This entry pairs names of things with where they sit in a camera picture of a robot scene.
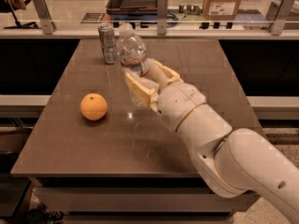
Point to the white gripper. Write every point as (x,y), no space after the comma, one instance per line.
(179,104)

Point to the metal glass bracket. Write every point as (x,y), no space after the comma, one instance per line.
(277,26)
(162,16)
(47,24)

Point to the left metal glass bracket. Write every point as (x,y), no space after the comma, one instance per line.
(47,24)

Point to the cardboard box with label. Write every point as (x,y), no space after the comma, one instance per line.
(220,9)

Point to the middle metal glass bracket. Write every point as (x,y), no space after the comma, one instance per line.
(162,16)

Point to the right metal glass bracket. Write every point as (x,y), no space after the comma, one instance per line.
(277,26)

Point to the clear plastic water bottle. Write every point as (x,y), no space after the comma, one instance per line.
(133,52)

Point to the orange fruit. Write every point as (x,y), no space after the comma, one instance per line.
(93,106)

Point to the silver drink can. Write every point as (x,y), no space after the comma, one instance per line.
(108,43)

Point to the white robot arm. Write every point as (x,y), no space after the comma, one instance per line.
(230,161)

